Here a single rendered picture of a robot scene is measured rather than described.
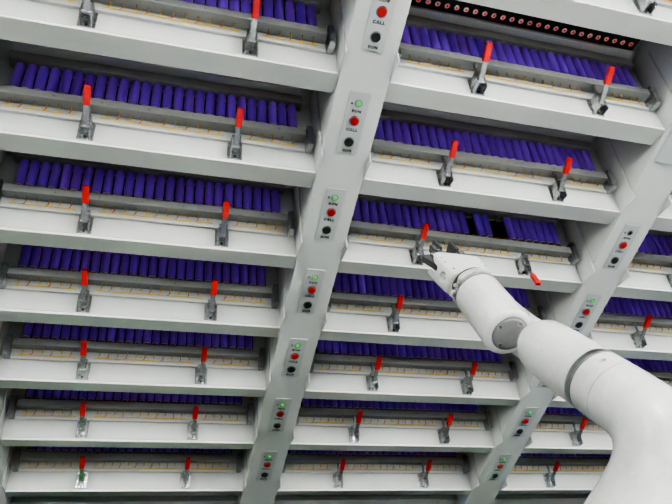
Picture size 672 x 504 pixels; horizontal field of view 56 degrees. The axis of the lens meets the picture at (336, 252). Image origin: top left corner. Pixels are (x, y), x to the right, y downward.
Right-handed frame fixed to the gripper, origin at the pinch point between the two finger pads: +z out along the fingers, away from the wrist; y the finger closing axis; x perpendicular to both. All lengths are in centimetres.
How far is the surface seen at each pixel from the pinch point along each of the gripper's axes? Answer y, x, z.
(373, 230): -10.9, -3.0, 14.6
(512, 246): 23.5, -2.8, 14.3
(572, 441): 68, -66, 21
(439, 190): -2.0, 10.9, 5.9
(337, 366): -9.8, -43.5, 20.3
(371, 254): -11.3, -7.3, 10.9
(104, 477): -65, -86, 24
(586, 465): 85, -82, 29
